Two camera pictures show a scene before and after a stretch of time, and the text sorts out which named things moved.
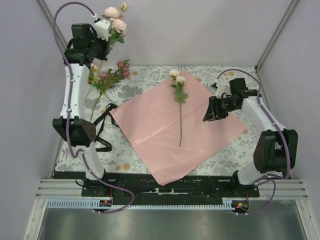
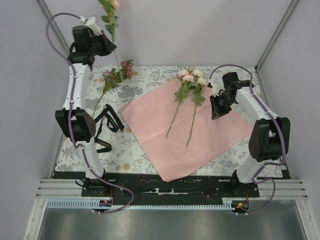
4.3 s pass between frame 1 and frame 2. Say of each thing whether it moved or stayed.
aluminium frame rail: stayed
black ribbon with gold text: moved
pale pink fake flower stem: moved
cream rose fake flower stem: moved
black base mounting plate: stayed
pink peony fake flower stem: moved
